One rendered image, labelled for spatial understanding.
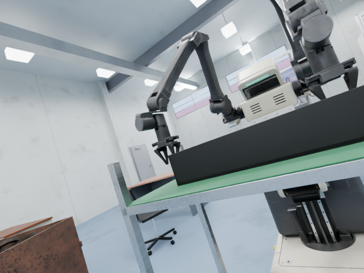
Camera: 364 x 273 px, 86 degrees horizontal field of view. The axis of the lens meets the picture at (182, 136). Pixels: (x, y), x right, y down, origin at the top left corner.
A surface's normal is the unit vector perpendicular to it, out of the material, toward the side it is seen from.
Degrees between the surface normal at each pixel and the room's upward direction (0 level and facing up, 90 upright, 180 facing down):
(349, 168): 90
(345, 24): 90
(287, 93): 98
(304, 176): 90
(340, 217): 90
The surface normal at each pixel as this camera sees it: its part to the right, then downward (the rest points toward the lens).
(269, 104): -0.48, 0.24
